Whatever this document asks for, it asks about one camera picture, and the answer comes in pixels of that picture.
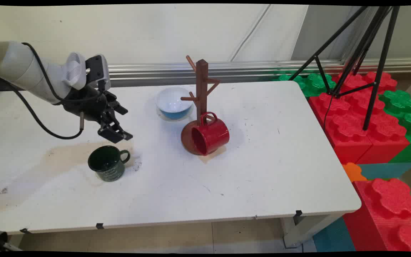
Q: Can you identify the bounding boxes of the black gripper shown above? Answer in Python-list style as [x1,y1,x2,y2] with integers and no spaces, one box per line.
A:
[63,86,133,143]

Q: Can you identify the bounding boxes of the red enamel mug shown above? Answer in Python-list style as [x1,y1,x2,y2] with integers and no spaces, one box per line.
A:
[191,112,230,156]

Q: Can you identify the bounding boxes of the dark green enamel mug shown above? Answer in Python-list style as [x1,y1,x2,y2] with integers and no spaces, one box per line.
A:
[88,145,131,182]

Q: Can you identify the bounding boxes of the white and blue bowl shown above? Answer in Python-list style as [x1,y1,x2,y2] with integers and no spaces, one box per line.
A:
[156,87,194,121]

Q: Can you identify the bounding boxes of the brown wooden mug tree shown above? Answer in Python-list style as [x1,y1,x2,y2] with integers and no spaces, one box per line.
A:
[181,55,227,156]

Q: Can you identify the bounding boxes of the small green foam block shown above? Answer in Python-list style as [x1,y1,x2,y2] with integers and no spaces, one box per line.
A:
[273,73,337,97]

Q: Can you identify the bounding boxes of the white table leg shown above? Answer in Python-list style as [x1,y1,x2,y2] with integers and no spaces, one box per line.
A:
[280,211,345,248]

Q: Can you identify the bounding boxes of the red green giant building blocks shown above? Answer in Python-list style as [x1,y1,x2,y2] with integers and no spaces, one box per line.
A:
[308,71,410,165]

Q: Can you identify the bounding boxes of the orange foam block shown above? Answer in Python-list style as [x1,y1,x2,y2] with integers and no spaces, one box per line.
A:
[342,162,368,183]

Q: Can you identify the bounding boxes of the low teal foam block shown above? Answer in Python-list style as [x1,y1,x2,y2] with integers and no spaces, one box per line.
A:
[313,217,356,252]

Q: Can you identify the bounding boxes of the black tripod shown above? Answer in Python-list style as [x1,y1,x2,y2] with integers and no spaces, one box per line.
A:
[289,5,401,131]

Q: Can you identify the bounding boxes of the flat teal foam block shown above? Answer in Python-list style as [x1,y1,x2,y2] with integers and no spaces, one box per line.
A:
[357,162,411,181]

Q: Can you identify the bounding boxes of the large green foam block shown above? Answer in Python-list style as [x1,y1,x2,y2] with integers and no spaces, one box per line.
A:
[380,89,411,164]

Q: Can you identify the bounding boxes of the tall red foam block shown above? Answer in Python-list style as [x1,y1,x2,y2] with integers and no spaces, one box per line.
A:
[343,178,411,252]

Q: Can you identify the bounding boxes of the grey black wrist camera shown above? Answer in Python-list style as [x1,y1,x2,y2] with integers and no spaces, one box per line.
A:
[85,54,111,90]

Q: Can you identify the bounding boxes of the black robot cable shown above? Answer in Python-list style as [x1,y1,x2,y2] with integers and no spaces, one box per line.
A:
[0,42,102,140]

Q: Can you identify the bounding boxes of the aluminium wall rail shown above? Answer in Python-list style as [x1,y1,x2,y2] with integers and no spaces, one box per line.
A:
[107,58,411,88]

